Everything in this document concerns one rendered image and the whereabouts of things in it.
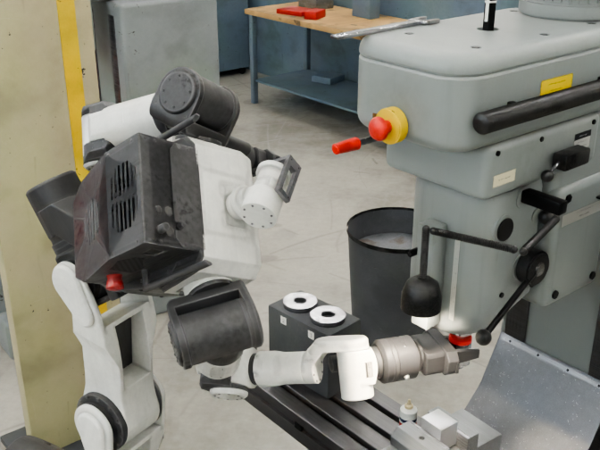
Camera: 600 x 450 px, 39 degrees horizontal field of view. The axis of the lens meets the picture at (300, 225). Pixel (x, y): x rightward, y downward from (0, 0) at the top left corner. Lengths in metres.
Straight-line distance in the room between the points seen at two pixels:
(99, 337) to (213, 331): 0.41
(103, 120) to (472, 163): 0.73
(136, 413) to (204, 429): 1.66
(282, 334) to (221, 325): 0.77
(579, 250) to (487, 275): 0.25
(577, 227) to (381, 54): 0.56
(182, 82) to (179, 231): 0.29
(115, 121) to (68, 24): 1.28
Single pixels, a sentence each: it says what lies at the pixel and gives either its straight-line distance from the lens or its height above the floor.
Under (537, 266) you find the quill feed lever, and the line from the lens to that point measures 1.63.
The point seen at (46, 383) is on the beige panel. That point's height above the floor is 0.34.
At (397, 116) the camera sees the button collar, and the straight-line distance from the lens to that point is 1.37.
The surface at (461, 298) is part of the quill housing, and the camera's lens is 1.59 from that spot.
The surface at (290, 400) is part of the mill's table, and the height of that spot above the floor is 0.90.
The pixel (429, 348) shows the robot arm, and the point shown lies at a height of 1.27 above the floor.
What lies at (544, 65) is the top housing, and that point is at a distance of 1.46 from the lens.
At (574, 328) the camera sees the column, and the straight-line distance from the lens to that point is 2.06.
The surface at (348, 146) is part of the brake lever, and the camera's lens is 1.47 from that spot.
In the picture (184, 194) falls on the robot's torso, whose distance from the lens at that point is 1.46.
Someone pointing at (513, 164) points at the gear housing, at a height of 1.68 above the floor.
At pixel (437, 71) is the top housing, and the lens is 1.32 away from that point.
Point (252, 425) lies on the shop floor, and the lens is 3.58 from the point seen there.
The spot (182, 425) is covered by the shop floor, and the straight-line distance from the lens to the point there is 3.61.
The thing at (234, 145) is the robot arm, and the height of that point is 1.58.
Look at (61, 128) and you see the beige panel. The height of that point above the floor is 1.31.
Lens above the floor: 2.17
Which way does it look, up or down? 24 degrees down
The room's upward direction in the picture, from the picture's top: straight up
